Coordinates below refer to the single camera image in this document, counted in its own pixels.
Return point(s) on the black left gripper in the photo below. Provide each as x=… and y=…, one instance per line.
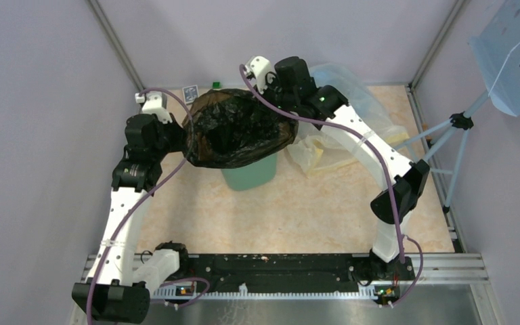
x=179, y=133

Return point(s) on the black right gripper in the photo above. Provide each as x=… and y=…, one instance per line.
x=267, y=91

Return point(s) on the black trash bag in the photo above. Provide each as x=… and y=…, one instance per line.
x=230, y=128

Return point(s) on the green plastic trash bin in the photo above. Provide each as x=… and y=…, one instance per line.
x=252, y=175

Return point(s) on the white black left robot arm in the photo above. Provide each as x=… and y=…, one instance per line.
x=114, y=291

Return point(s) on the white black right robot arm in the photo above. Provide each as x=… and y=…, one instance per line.
x=330, y=98

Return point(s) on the blue playing card deck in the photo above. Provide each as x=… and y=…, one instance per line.
x=190, y=93

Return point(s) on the light blue tripod stand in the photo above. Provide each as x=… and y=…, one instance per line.
x=440, y=134

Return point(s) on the perforated light blue panel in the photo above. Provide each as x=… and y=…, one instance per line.
x=497, y=52

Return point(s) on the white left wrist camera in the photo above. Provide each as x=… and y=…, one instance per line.
x=154, y=103

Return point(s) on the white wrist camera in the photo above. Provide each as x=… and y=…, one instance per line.
x=260, y=69
x=154, y=103

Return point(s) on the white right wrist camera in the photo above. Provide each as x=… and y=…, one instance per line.
x=260, y=69

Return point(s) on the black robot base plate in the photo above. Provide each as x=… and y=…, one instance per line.
x=292, y=273

